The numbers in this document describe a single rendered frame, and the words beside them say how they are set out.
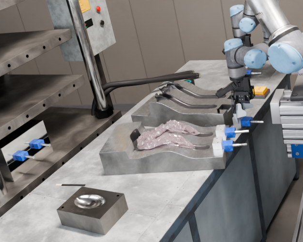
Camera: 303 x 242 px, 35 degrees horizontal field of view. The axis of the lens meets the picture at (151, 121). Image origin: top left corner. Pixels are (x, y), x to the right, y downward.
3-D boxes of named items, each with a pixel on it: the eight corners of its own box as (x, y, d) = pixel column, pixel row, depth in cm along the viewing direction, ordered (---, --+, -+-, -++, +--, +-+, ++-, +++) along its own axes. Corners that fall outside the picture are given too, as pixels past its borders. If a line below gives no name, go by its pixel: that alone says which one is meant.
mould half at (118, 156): (231, 136, 205) (227, 113, 201) (224, 169, 183) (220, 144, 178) (123, 144, 220) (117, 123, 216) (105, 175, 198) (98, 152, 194)
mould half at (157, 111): (246, 106, 228) (243, 80, 223) (226, 132, 209) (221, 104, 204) (158, 102, 256) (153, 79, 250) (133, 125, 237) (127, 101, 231)
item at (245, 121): (266, 125, 208) (264, 114, 205) (262, 130, 204) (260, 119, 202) (237, 123, 215) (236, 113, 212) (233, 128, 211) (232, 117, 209)
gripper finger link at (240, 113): (246, 125, 202) (245, 103, 200) (233, 124, 205) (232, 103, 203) (248, 124, 204) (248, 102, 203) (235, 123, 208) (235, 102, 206)
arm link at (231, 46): (232, 45, 189) (219, 42, 196) (235, 70, 193) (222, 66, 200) (247, 39, 191) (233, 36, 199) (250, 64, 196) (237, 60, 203)
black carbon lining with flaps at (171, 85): (228, 98, 224) (225, 79, 220) (214, 113, 213) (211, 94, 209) (165, 96, 243) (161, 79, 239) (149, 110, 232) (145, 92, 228)
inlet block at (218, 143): (248, 147, 188) (246, 135, 186) (247, 153, 184) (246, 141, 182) (215, 149, 192) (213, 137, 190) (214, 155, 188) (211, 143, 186)
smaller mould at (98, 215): (128, 209, 173) (124, 193, 170) (105, 235, 162) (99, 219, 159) (86, 200, 184) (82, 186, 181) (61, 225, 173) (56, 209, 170)
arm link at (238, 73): (224, 69, 198) (231, 62, 204) (226, 79, 199) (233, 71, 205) (241, 69, 194) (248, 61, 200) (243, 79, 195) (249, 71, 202)
